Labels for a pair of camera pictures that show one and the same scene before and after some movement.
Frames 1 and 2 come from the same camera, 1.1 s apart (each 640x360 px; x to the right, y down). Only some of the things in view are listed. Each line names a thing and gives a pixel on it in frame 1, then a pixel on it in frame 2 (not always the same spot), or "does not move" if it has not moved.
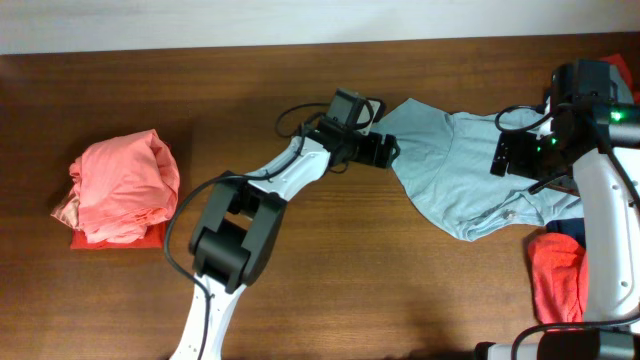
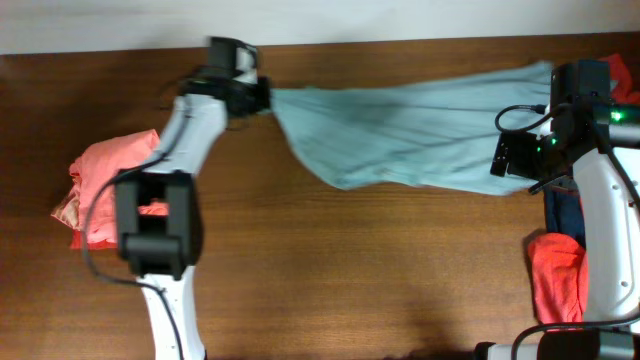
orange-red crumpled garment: x=560 y=277 does not move
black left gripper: x=387 y=153 to x=262 y=97
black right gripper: x=517 y=163 does not move
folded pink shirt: x=121 y=186 does not move
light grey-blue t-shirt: x=446 y=161 to x=429 y=133
